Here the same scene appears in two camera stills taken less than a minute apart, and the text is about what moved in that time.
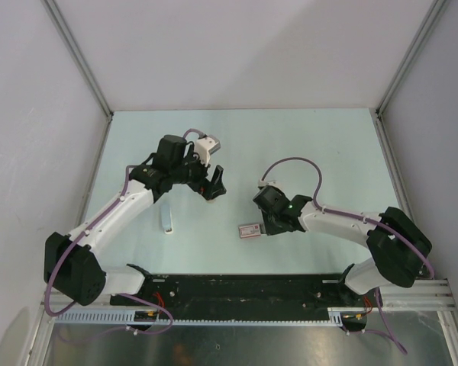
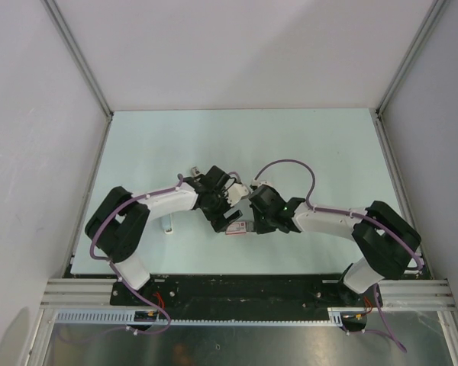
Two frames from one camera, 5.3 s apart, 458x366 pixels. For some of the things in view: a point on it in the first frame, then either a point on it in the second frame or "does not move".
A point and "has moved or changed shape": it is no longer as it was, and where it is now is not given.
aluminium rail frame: (433, 293) does not move
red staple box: (250, 230) has moved or changed shape
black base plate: (195, 297) does not move
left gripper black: (210, 190) → (218, 220)
